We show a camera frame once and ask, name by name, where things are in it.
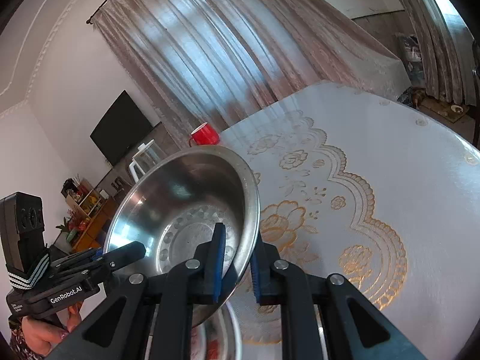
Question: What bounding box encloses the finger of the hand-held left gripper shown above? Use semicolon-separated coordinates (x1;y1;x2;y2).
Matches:
54;241;147;283
48;248;105;271

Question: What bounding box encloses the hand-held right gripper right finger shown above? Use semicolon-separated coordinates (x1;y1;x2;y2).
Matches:
250;232;418;360

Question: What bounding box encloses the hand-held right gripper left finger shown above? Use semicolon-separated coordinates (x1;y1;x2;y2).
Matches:
45;223;229;360

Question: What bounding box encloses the stainless steel bowl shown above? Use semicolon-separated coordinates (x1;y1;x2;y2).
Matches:
103;145;261;327

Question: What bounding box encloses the person's left forearm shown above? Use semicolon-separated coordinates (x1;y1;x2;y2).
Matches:
8;322;43;360

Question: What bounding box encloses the person's left hand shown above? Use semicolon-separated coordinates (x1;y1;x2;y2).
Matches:
22;305;83;357

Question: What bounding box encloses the wooden shelf cabinet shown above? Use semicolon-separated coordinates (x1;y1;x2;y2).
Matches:
56;195;118;253

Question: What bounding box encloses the wooden desktop shelf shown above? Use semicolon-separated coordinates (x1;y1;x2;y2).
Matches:
62;178;104;214

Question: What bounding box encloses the white glass electric kettle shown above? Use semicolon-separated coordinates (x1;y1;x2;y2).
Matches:
128;139;168;185

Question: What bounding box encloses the black flat television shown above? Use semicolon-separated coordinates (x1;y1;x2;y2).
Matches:
90;90;153;167

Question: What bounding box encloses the red mug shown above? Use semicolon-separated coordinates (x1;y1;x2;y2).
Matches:
187;122;222;148

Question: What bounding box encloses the grey gold floral tablecloth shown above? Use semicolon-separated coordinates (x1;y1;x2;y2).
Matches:
217;82;480;360

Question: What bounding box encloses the beige sheer window curtain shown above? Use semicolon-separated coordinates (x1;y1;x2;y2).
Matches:
86;0;412;151

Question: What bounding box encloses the beige side curtain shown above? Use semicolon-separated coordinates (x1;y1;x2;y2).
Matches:
379;0;478;106

